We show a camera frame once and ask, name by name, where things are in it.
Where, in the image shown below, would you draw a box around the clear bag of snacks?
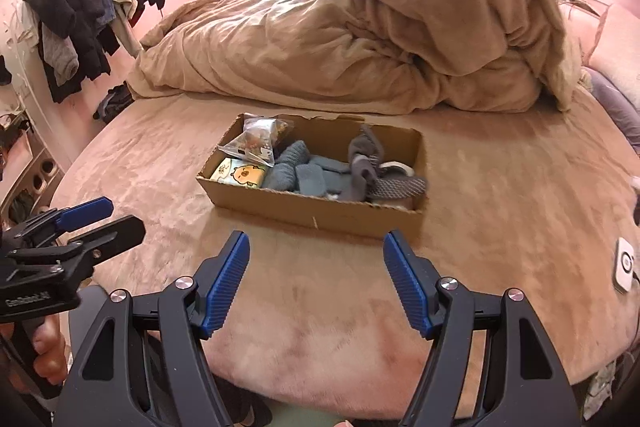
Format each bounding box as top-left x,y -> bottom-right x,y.
217,115 -> 294,168

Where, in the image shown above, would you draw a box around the teal knitted socks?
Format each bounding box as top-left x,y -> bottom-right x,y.
262,140 -> 352,199

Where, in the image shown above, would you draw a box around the white socks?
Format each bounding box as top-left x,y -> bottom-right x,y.
378,160 -> 414,176

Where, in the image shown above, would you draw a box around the dark grey dotted socks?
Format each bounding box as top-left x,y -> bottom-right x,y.
338,124 -> 427,208

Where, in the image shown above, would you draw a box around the left hand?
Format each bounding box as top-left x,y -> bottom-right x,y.
1,314 -> 67,395

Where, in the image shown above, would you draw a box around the dark clothing on floor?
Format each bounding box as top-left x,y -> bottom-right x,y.
92,82 -> 134,124

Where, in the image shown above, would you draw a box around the yellow cartoon tissue pack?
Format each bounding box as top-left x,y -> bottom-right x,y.
210,157 -> 269,188

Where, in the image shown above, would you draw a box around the white small device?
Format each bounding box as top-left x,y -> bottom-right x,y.
613,237 -> 636,294

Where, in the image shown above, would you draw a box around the clothes on rack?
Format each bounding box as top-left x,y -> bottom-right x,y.
21,0 -> 165,104

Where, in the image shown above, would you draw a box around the brown cardboard box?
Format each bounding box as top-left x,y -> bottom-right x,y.
196,114 -> 428,237

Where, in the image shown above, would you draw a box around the purple pillow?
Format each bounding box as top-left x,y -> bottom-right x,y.
584,67 -> 640,153

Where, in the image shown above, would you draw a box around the embroidered beige pillow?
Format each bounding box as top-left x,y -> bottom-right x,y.
588,4 -> 640,110

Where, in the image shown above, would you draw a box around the tan fleece blanket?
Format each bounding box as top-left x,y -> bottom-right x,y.
127,0 -> 580,115

